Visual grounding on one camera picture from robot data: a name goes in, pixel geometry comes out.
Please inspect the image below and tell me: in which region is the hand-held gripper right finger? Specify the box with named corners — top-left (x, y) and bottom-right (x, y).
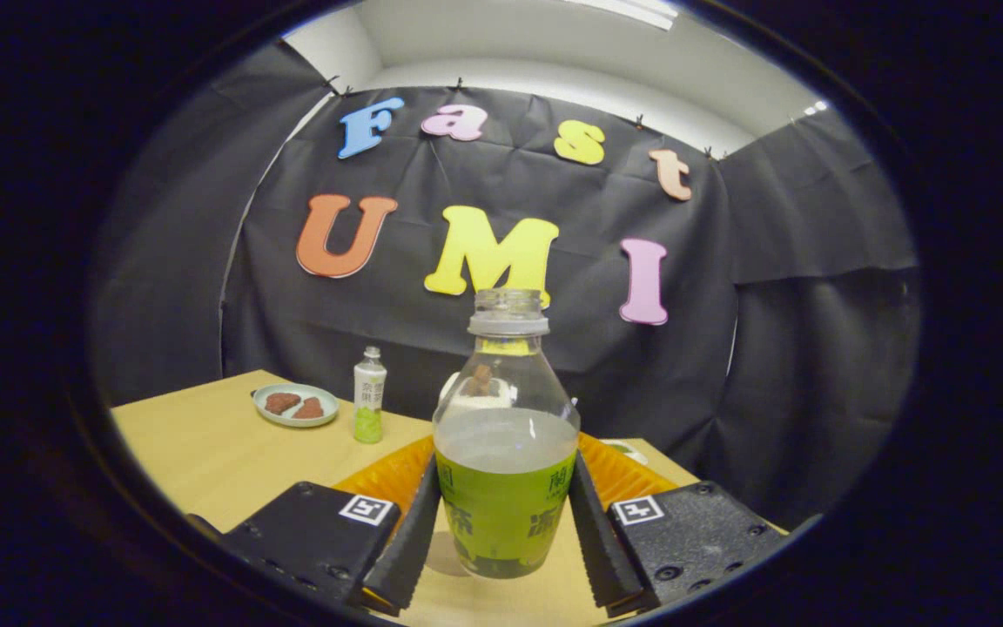
top-left (567, 433), bottom-right (790, 619)

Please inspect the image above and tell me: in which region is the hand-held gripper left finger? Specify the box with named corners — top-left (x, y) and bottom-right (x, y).
top-left (186, 435), bottom-right (441, 617)

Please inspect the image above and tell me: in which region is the round brown coaster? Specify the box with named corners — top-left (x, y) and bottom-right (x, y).
top-left (425, 531), bottom-right (468, 577)

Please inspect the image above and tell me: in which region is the clear juice bottle green label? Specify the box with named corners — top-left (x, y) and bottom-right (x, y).
top-left (432, 288), bottom-right (582, 580)

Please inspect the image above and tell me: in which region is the slim capped bottle green label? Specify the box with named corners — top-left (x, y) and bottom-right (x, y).
top-left (353, 346), bottom-right (387, 445)

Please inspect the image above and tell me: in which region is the white divided snack tray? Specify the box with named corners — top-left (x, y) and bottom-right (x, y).
top-left (602, 440), bottom-right (649, 467)

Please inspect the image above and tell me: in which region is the pale green plate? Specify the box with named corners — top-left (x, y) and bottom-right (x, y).
top-left (252, 383), bottom-right (340, 428)

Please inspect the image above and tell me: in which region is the wooden table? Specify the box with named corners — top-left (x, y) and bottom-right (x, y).
top-left (110, 369), bottom-right (790, 627)

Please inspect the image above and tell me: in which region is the ceiling light panel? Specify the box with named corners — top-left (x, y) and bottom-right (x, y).
top-left (567, 0), bottom-right (681, 31)

